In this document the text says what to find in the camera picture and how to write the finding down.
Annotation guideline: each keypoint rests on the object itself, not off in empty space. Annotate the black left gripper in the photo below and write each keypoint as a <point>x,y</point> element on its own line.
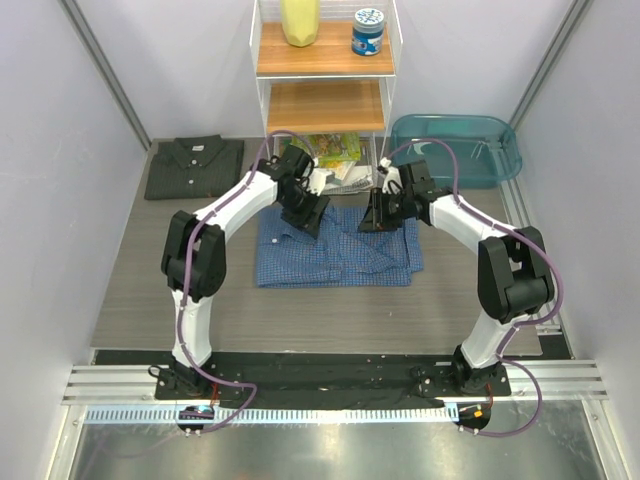
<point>310,221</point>

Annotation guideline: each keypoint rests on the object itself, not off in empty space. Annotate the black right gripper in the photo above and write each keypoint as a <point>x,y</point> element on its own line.
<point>376,219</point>

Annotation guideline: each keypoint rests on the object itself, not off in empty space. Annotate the blue plaid long sleeve shirt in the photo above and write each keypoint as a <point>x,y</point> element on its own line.
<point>341,255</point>

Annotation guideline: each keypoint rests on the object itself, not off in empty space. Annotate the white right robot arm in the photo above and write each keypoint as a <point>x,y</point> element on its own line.
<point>514,278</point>

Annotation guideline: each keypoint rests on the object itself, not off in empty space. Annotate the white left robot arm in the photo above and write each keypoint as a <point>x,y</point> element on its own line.
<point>194,258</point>

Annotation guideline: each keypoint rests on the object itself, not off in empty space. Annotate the stack of books and papers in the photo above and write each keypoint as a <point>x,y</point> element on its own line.
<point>353,177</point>

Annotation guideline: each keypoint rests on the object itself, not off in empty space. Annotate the green picture book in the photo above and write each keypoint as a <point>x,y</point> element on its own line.
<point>330,150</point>

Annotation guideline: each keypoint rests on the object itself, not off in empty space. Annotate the folded dark grey shirt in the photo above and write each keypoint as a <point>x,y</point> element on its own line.
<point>194,168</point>

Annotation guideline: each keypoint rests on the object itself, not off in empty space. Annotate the teal plastic basin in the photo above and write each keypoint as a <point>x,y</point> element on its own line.
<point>483,149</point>

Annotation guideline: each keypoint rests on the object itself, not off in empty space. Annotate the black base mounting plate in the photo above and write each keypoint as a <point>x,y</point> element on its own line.
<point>304,381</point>

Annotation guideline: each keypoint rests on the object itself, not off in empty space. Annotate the blue jar with lid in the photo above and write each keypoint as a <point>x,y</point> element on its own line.
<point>368,31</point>

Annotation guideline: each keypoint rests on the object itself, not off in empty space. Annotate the yellow vase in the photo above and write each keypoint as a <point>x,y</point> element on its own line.
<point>300,21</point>

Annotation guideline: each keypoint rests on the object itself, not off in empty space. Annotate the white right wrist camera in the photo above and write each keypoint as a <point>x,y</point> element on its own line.
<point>390,176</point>

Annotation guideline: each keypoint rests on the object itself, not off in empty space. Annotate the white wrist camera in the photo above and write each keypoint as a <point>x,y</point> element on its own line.
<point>320,179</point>
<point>390,176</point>

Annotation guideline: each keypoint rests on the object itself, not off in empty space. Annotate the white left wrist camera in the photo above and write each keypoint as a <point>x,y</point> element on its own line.
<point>320,179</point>

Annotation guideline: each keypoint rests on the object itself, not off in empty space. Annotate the white wire wooden shelf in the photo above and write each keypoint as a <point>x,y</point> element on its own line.
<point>325,88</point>

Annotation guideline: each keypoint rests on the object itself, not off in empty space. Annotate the white slotted cable duct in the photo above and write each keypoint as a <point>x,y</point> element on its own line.
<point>200,414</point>

